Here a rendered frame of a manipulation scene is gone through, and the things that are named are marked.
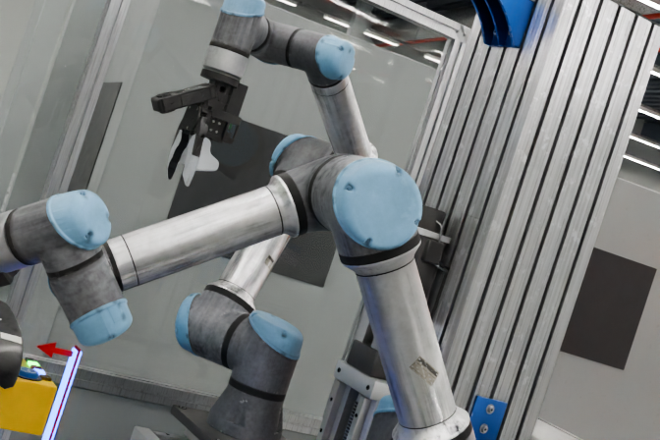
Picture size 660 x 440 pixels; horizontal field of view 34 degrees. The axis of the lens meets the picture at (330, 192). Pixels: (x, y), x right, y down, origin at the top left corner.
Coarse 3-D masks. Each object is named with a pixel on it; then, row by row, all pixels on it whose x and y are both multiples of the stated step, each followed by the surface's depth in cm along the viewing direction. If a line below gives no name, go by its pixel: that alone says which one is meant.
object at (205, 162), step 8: (192, 136) 192; (192, 144) 191; (208, 144) 193; (200, 152) 192; (208, 152) 193; (192, 160) 190; (200, 160) 192; (208, 160) 192; (216, 160) 193; (184, 168) 191; (192, 168) 190; (200, 168) 191; (208, 168) 192; (216, 168) 193; (184, 176) 191; (192, 176) 190
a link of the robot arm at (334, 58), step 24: (288, 48) 198; (312, 48) 196; (336, 48) 194; (312, 72) 198; (336, 72) 195; (336, 96) 203; (336, 120) 208; (360, 120) 213; (336, 144) 215; (360, 144) 216
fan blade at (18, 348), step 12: (0, 312) 164; (12, 312) 166; (0, 324) 161; (12, 324) 162; (0, 336) 158; (0, 348) 155; (12, 348) 157; (0, 360) 152; (12, 360) 154; (0, 372) 150; (12, 372) 152; (0, 384) 149; (12, 384) 150
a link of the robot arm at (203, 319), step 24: (288, 144) 233; (312, 144) 231; (288, 168) 229; (288, 240) 228; (240, 264) 221; (264, 264) 223; (216, 288) 218; (240, 288) 219; (192, 312) 216; (216, 312) 215; (240, 312) 216; (192, 336) 215; (216, 336) 213; (216, 360) 215
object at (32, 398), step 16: (16, 384) 183; (32, 384) 185; (48, 384) 186; (0, 400) 182; (16, 400) 184; (32, 400) 185; (48, 400) 186; (0, 416) 183; (16, 416) 184; (32, 416) 186; (32, 432) 186
